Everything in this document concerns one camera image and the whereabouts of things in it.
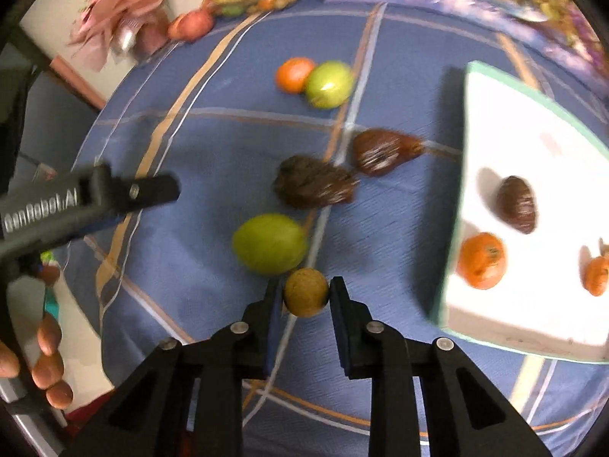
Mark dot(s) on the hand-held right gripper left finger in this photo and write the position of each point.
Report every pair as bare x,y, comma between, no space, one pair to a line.
275,323

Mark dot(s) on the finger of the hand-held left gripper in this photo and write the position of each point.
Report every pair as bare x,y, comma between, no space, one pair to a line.
107,223
147,191

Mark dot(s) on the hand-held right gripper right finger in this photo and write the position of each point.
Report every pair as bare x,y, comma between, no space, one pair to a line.
338,328

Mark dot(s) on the brown longan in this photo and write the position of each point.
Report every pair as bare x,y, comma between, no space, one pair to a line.
306,298

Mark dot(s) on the green jujube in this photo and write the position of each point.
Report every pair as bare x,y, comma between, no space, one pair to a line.
270,243
329,84

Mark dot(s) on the dark brown dried date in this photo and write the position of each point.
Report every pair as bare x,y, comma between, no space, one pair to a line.
314,182
517,204
385,151

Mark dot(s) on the small orange tangerine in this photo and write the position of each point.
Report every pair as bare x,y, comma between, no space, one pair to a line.
597,274
481,260
295,74

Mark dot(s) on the white tray with teal rim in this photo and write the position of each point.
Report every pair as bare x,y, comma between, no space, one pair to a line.
547,304

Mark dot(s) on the person's left hand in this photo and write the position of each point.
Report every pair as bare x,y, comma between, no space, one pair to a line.
47,369

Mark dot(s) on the glass mug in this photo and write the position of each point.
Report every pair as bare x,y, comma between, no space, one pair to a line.
42,170

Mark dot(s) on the orange-pink apple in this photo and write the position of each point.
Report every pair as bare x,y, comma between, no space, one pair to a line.
175,28

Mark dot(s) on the red apple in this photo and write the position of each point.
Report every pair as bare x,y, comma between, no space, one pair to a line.
197,24

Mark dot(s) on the pink wrapped flower bouquet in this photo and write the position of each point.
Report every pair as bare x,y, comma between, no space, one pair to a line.
119,14

